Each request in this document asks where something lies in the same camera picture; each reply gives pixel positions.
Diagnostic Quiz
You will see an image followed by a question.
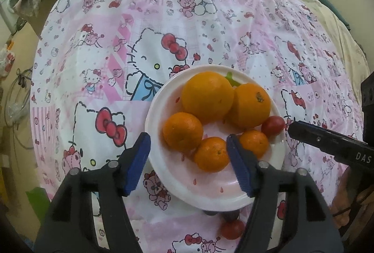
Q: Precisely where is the red cherry tomato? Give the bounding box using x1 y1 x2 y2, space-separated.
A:
261 116 285 138
220 219 245 240

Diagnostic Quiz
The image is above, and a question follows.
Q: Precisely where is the small mandarin orange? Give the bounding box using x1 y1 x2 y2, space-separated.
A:
162 112 204 155

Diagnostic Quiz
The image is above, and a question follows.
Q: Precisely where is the dark purple grape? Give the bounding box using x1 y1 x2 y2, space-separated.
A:
203 210 218 216
220 209 240 222

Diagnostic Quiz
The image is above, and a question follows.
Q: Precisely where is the green box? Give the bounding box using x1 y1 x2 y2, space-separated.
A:
26 187 50 223

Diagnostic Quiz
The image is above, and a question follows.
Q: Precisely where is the pink strawberry plate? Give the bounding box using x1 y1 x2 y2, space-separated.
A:
144 64 288 212

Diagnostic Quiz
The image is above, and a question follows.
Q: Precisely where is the large orange right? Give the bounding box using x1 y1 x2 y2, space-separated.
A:
228 83 271 129

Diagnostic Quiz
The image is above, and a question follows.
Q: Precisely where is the large orange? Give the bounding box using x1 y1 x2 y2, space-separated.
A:
228 83 271 129
181 71 234 123

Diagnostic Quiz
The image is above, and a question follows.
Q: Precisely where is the large orange left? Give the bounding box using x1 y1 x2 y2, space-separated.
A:
181 71 234 123

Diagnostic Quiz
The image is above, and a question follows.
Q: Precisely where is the Hello Kitty pink bedsheet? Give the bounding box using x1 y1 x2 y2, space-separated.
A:
30 0 363 252

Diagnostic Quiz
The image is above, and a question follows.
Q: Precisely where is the cream quilt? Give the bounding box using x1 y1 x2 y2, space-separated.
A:
301 0 370 91

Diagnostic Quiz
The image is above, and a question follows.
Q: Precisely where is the white washing machine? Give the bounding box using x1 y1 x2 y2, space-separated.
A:
1 0 19 35

